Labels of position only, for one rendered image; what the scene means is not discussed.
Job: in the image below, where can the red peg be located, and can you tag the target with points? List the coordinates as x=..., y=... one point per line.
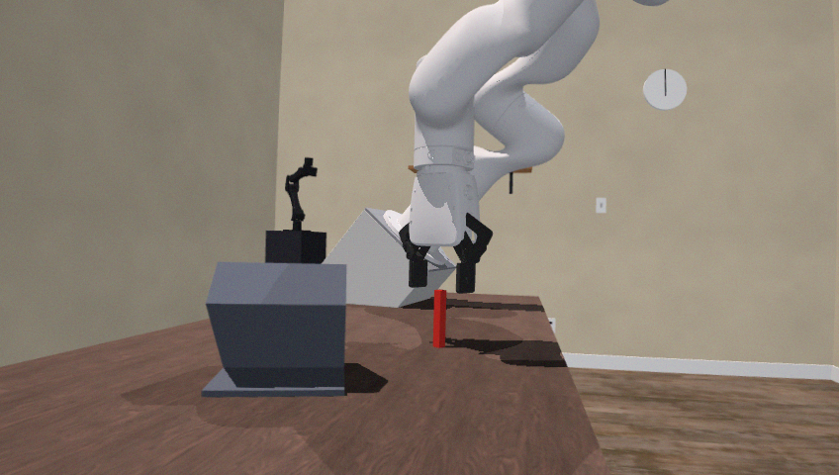
x=439, y=318

